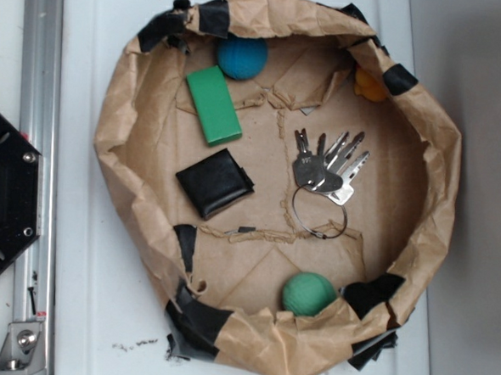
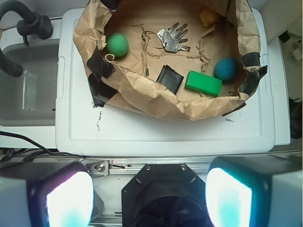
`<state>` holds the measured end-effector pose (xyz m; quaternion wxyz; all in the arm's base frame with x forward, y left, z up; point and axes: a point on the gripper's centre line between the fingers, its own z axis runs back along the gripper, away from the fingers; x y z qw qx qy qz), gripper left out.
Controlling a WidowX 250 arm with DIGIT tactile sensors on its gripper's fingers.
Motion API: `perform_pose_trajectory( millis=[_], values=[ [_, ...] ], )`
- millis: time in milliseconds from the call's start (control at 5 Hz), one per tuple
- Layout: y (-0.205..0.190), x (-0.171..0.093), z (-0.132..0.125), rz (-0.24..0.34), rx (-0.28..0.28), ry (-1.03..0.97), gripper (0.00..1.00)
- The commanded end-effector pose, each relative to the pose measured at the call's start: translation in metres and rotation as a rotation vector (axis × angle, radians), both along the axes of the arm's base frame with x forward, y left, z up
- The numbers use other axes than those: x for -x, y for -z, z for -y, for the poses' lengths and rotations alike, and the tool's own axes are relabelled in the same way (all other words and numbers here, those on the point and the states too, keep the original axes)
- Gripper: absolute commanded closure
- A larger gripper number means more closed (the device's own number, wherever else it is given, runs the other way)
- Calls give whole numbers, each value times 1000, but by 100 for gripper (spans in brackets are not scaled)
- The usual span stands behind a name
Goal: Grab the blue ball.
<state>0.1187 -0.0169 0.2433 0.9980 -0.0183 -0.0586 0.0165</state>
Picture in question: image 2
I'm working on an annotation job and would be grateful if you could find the blue dimpled ball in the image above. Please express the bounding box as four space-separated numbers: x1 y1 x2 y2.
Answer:
214 58 239 81

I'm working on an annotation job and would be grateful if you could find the green dimpled ball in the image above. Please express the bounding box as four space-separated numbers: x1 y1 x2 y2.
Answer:
106 33 129 57

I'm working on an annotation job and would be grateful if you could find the black cable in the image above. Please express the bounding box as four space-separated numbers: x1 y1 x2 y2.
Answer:
0 132 86 164

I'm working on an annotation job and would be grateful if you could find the white plastic bin lid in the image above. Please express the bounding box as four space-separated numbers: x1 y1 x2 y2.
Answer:
55 9 276 157

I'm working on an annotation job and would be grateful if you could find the black faucet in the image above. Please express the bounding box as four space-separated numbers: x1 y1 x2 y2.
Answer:
0 0 53 78

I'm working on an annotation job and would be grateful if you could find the green rectangular block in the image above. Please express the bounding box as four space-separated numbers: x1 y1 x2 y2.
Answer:
185 70 222 96

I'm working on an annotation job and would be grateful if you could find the bunch of silver keys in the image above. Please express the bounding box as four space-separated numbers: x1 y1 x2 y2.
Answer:
141 22 191 53

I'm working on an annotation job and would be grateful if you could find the yellow ball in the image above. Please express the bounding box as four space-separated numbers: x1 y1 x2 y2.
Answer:
200 8 219 27

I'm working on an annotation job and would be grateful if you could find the black folded tape piece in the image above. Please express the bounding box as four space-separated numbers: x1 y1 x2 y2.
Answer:
156 65 184 94

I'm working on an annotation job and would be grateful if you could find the crumpled brown paper bag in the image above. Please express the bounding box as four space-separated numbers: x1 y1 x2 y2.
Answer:
73 0 267 121

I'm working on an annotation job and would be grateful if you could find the aluminium extrusion rail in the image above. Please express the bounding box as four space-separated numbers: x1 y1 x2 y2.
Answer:
81 151 303 178

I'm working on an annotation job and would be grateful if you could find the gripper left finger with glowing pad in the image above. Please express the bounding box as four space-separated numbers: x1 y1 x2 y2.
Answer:
0 162 94 227

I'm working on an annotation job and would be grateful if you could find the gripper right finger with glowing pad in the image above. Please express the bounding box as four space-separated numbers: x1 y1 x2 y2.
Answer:
205 155 303 227

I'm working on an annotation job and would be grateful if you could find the grey plastic sink basin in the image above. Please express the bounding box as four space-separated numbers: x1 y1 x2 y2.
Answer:
0 39 59 127

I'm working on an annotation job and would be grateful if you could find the black octagonal mount plate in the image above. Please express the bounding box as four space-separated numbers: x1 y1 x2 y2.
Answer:
121 164 213 227

